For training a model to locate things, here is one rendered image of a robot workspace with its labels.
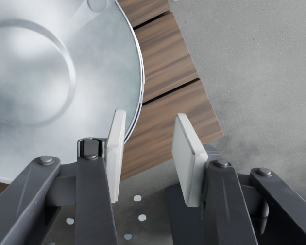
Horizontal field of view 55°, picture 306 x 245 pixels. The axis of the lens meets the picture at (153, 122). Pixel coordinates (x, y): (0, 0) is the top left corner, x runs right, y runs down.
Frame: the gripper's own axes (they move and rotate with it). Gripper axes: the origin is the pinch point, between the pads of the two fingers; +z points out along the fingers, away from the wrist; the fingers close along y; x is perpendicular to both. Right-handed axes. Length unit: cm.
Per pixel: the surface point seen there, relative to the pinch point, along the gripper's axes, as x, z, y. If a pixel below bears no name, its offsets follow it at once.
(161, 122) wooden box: -5.6, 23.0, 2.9
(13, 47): 3.4, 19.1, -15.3
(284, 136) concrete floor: -18, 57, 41
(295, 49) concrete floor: 5, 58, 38
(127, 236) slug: -53, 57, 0
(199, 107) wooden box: -3.0, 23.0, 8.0
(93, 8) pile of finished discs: 8.5, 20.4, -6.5
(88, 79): 0.3, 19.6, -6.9
